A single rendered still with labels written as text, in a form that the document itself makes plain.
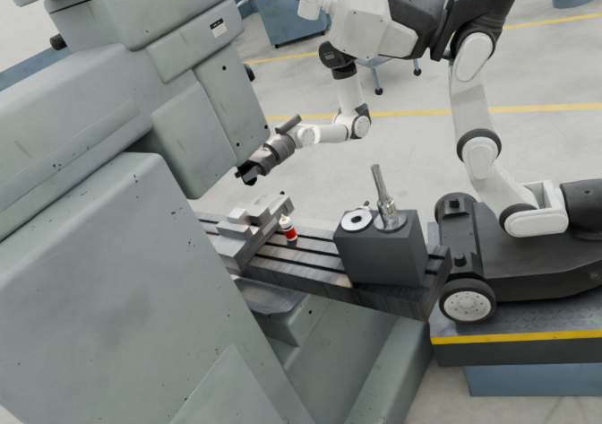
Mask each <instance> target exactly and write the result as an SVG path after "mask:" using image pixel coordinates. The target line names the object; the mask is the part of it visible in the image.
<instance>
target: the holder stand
mask: <svg viewBox="0 0 602 424"><path fill-rule="evenodd" d="M397 213H398V215H399V219H398V220H397V221H396V222H395V223H393V224H389V225H388V224H384V223H382V220H381V216H380V213H379V211H378V210H355V211H344V213H343V215H342V217H341V220H340V223H339V225H338V227H337V228H336V230H335V232H334V234H333V236H332V238H333V240H334V243H335V245H336V248H337V250H338V252H339V255H340V259H341V261H342V263H343V266H344V268H345V271H346V273H347V276H348V279H349V281H350V282H359V283H374V284H389V285H404V286H418V287H421V286H422V282H423V279H424V275H425V271H426V265H427V261H428V257H429V256H428V253H427V249H426V242H425V239H424V235H423V231H422V228H421V224H420V220H419V217H418V213H417V209H410V210H399V209H397Z"/></svg>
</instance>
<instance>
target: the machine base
mask: <svg viewBox="0 0 602 424"><path fill-rule="evenodd" d="M433 353H434V346H433V344H432V342H431V338H430V324H429V323H428V322H427V323H426V322H422V321H418V320H415V319H411V318H407V317H404V316H399V317H398V319H397V321H396V323H395V325H394V326H393V328H392V330H391V333H390V335H389V337H388V339H387V341H386V343H385V344H384V346H383V349H382V351H381V353H380V355H379V356H378V358H377V360H376V362H375V363H374V366H373V368H372V370H371V372H370V374H369V376H368V378H367V380H366V381H365V384H364V386H363V388H362V390H361V392H360V394H359V396H358V397H357V400H356V402H355V404H354V406H353V407H352V409H351V411H350V413H349V415H348V417H347V419H346V421H345V423H344V424H403V423H404V420H405V419H406V417H407V414H408V412H409V408H410V406H411V404H412V402H413V400H414V398H415V395H416V393H417V389H418V388H419V385H420V383H421V381H422V378H423V376H424V374H425V372H426V369H427V366H428V364H429V361H430V359H431V358H432V355H433Z"/></svg>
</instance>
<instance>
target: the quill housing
mask: <svg viewBox="0 0 602 424"><path fill-rule="evenodd" d="M192 70H193V73H194V75H195V77H196V80H197V82H199V83H201V84H202V87H203V88H204V90H205V92H206V94H207V96H208V98H209V101H210V103H211V105H212V107H213V109H214V111H215V113H216V115H217V118H218V120H219V122H220V124H221V126H222V128H223V130H224V132H225V135H226V137H227V138H228V141H229V143H230V145H231V147H232V149H233V152H234V153H235V155H236V159H237V161H236V165H235V166H234V167H237V166H241V165H242V164H243V163H244V162H245V161H247V160H248V159H249V158H250V157H251V156H252V155H253V154H254V153H255V152H256V151H257V150H258V149H259V148H260V147H261V146H262V145H263V144H264V143H265V142H266V141H267V140H268V139H269V138H270V136H271V130H270V128H269V126H268V123H267V121H266V118H265V116H264V114H263V112H262V108H261V106H260V103H259V101H258V99H257V97H256V95H255V92H254V88H253V86H252V84H251V82H250V80H249V77H248V75H247V72H246V70H245V67H244V65H243V62H242V60H241V58H240V55H239V54H238V51H237V48H236V46H235V45H234V44H233V43H232V42H229V43H228V44H227V45H225V46H224V47H222V48H220V49H219V50H217V51H216V52H215V53H213V54H212V55H210V56H208V57H207V58H205V59H204V60H202V61H201V62H200V63H199V64H197V65H195V66H194V67H192Z"/></svg>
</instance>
